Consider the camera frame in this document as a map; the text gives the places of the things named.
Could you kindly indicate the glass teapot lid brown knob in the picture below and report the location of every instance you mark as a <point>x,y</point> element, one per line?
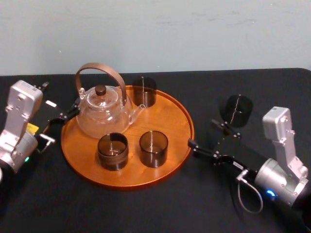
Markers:
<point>100,90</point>

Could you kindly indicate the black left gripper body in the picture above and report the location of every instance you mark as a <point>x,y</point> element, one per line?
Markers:
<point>49,114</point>

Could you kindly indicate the dark glass cup ribbed sleeve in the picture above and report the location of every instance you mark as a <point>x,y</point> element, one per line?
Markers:
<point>113,157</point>

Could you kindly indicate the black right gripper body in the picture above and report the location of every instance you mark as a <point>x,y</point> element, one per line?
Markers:
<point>235,155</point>

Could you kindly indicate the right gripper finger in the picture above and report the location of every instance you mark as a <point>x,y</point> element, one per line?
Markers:
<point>224,127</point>
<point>201,149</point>

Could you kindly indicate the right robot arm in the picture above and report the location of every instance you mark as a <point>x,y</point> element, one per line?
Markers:
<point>279,179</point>

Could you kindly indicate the round wooden tray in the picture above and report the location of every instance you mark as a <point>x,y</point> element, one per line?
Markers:
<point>167,126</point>

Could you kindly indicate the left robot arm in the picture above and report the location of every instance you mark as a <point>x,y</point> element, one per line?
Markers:
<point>18,116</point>

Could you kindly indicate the black table cloth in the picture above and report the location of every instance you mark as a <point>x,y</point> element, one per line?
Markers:
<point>155,211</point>

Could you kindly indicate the dark smoked glass cup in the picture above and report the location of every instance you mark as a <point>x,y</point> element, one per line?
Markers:
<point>236,111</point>
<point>153,156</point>
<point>145,95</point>

